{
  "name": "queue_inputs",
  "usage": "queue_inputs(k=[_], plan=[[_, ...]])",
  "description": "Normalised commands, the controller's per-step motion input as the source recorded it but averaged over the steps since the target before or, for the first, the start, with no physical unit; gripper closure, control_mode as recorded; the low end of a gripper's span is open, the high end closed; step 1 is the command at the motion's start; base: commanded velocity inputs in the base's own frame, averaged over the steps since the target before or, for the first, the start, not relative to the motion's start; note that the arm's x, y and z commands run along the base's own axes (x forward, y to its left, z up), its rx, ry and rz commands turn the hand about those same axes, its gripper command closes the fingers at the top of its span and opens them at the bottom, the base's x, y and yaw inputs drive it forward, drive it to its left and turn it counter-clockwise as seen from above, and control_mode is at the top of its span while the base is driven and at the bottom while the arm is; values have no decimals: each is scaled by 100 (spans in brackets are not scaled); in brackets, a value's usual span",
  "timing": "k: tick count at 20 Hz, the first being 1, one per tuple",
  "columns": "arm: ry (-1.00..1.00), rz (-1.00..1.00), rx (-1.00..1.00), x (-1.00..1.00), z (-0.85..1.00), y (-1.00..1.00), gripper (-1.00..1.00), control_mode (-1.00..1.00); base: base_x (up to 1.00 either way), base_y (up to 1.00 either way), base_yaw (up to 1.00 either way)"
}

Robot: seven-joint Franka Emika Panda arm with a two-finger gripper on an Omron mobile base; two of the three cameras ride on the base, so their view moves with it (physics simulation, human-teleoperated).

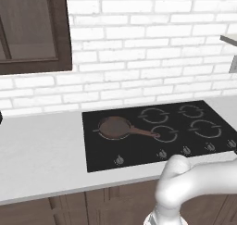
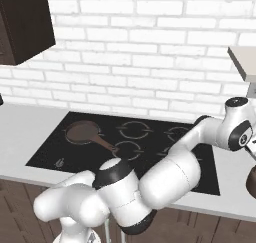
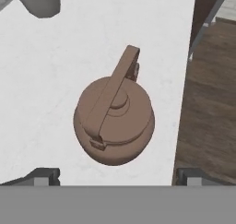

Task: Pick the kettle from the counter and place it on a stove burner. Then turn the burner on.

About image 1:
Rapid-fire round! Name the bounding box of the brown frying pan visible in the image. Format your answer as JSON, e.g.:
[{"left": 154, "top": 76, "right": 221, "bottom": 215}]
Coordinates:
[{"left": 97, "top": 116, "right": 161, "bottom": 141}]

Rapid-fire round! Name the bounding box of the dark wood base cupboard door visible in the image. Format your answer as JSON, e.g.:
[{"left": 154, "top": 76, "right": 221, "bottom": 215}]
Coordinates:
[
  {"left": 0, "top": 194, "right": 61, "bottom": 225},
  {"left": 180, "top": 194, "right": 237, "bottom": 225},
  {"left": 84, "top": 180, "right": 161, "bottom": 225}
]

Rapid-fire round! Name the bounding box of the black glass hob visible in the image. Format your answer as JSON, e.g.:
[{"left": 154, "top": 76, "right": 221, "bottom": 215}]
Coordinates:
[{"left": 81, "top": 99, "right": 237, "bottom": 173}]

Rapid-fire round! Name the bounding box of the grey hob knob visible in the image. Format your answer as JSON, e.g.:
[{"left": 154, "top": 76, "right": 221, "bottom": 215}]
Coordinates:
[
  {"left": 206, "top": 142, "right": 217, "bottom": 153},
  {"left": 181, "top": 145, "right": 192, "bottom": 156},
  {"left": 115, "top": 155, "right": 125, "bottom": 167},
  {"left": 227, "top": 138, "right": 237, "bottom": 149},
  {"left": 157, "top": 149, "right": 168, "bottom": 160}
]

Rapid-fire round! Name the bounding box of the dark wood wall cupboard door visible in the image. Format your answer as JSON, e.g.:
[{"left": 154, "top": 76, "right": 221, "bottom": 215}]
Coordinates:
[{"left": 0, "top": 0, "right": 73, "bottom": 76}]

